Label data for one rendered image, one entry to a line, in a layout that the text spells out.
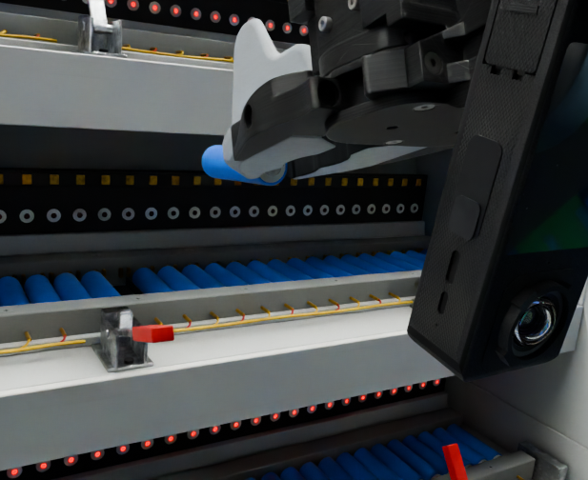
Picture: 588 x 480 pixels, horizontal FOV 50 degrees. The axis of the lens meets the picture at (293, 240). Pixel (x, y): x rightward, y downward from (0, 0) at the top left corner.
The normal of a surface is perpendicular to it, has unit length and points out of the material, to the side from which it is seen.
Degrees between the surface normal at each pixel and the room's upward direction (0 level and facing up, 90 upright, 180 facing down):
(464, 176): 91
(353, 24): 90
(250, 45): 90
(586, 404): 90
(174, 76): 112
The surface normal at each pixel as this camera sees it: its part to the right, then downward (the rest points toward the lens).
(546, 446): -0.86, 0.04
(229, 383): 0.51, 0.24
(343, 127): 0.09, 0.99
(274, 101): -0.73, 0.02
